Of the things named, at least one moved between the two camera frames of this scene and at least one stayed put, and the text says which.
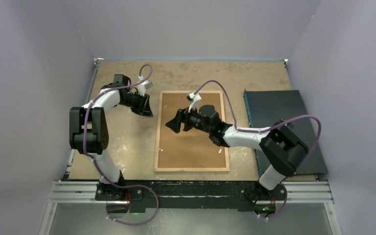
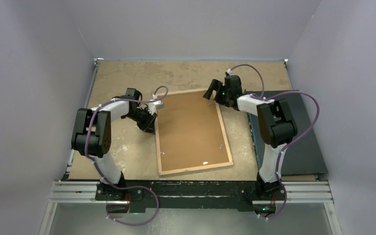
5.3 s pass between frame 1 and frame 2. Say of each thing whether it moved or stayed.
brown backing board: stayed
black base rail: stayed
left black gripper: moved
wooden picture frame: moved
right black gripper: moved
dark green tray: stayed
